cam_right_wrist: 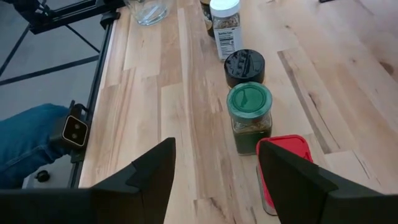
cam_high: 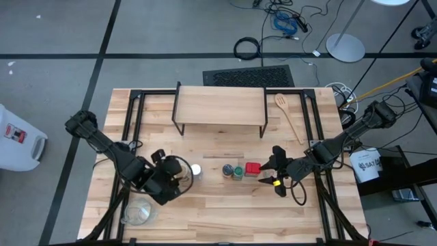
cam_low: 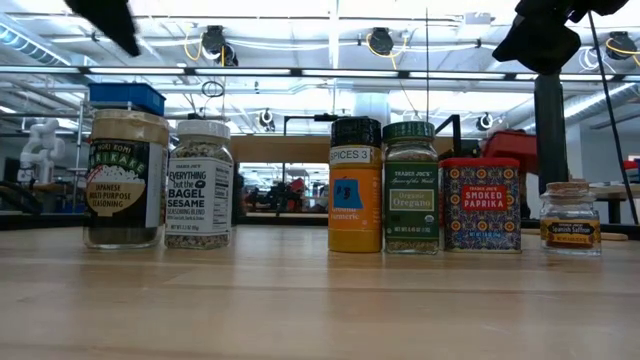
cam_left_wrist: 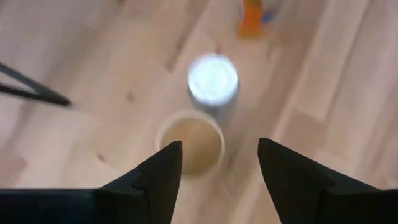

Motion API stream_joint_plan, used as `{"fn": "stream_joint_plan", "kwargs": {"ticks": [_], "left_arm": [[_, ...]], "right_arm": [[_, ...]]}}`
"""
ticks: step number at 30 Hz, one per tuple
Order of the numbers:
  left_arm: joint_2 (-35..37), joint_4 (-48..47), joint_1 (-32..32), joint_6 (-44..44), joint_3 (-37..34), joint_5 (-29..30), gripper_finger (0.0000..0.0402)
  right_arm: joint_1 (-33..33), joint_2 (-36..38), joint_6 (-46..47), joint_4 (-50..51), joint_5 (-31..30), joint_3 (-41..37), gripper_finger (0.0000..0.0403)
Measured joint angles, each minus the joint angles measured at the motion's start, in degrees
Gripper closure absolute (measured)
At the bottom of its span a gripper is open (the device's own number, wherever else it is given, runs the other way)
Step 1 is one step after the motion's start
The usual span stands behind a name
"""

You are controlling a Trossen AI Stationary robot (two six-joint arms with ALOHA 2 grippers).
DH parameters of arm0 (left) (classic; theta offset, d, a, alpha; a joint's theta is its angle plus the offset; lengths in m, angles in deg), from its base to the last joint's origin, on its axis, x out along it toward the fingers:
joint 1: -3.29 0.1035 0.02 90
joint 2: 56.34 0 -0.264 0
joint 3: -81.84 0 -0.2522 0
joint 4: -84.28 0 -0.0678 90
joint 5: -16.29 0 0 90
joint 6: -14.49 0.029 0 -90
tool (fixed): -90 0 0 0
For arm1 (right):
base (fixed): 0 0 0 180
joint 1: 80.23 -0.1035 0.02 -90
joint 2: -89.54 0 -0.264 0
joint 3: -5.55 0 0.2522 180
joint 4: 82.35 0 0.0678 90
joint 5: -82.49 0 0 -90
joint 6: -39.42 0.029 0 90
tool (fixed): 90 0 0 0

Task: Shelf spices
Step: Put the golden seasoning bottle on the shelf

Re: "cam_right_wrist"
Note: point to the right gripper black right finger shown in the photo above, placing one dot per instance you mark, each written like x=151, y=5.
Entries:
x=304, y=199

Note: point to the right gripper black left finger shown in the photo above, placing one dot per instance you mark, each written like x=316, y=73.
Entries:
x=124, y=205

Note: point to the red-lidded spice jar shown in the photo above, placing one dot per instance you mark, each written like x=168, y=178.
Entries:
x=292, y=144

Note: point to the green-lid spice jar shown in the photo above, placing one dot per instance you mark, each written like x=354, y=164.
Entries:
x=248, y=99

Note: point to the orange spice bottle black lid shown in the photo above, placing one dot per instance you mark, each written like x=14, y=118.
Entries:
x=244, y=65

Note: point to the white-lid spice jar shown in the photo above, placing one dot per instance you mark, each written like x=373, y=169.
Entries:
x=225, y=31

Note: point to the tall dark jar gold lid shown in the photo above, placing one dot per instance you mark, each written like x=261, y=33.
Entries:
x=206, y=18

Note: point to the white panel black knob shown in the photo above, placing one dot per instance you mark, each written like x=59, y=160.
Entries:
x=59, y=175

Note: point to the person's leg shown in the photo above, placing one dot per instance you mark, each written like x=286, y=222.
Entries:
x=25, y=137

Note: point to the glass measuring cup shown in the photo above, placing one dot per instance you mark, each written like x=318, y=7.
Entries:
x=149, y=12

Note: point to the black table-level camera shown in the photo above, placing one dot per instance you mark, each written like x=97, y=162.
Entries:
x=74, y=130

